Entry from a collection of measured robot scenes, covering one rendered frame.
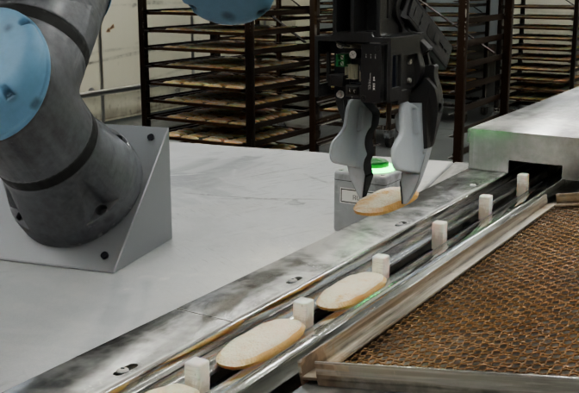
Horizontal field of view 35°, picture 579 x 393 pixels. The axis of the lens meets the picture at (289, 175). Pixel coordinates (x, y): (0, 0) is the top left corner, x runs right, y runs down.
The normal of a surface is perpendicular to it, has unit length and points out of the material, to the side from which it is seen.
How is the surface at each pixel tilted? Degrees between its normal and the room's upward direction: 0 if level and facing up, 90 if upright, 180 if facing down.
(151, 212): 90
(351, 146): 95
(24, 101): 109
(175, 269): 0
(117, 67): 90
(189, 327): 0
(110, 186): 87
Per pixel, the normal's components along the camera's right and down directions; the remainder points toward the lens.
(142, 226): 0.94, 0.07
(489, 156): -0.53, 0.18
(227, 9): -0.14, 0.83
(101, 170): 0.78, 0.02
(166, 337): 0.00, -0.98
